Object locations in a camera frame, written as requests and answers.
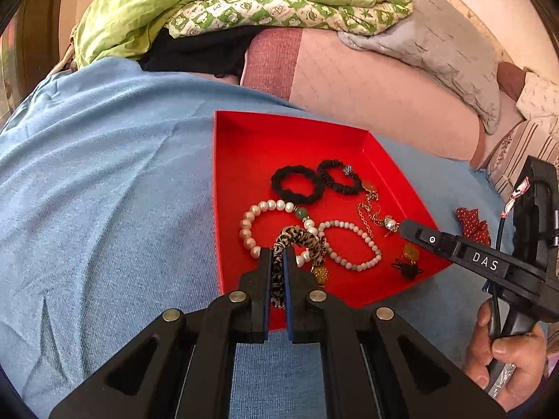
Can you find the red tray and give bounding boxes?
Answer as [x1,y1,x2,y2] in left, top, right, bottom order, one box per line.
[213,110,452,332]

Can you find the person's right hand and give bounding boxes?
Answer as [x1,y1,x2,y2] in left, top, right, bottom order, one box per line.
[464,301,549,411]

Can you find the pink quilted bedsheet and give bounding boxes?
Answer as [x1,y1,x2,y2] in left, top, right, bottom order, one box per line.
[240,28,525,169]

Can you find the black scrunchie with bead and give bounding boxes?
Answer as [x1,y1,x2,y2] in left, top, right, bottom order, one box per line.
[317,159,363,195]

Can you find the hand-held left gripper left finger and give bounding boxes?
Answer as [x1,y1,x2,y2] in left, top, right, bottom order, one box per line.
[49,247,274,419]

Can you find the white patterned cloth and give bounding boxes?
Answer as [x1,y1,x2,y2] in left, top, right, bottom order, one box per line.
[516,72,559,132]

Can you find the leopard print scrunchie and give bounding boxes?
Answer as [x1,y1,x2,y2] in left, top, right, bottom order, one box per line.
[270,226,328,308]

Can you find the blue blanket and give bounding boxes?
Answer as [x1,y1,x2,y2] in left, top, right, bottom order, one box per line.
[0,58,525,419]

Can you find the chain necklace with pendant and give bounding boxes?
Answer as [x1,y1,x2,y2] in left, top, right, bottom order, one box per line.
[356,179,400,238]

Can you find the grey pillow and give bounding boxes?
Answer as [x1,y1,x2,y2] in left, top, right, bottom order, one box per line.
[338,0,501,135]

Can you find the brown wooden furniture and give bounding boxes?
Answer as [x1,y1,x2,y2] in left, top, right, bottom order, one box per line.
[0,0,81,118]

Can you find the striped floral cushion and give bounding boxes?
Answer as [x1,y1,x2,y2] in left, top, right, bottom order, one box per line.
[487,120,559,201]

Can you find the small grey bead bracelet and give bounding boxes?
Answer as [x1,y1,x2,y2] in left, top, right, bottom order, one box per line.
[317,219,383,271]

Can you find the large pearl bracelet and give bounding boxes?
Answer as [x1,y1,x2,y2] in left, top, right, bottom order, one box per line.
[238,199,321,269]

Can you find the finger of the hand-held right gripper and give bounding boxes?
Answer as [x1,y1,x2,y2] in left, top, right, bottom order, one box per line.
[399,219,518,284]

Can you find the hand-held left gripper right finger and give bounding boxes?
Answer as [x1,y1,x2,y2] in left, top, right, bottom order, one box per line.
[283,247,507,419]

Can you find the plain black scrunchie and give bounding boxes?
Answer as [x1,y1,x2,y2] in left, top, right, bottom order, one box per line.
[271,165,325,205]

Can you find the green quilt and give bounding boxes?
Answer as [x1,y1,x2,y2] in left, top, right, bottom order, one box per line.
[72,0,415,68]

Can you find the black cloth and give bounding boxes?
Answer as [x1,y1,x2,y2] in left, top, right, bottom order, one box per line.
[140,25,263,83]

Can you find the red polka dot scrunchie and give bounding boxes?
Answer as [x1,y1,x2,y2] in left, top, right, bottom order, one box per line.
[455,207,493,247]

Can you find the black cable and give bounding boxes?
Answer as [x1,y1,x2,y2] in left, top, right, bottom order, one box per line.
[489,212,509,341]

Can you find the gold disc black bow earring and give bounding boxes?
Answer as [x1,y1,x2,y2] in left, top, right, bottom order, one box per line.
[390,245,425,281]

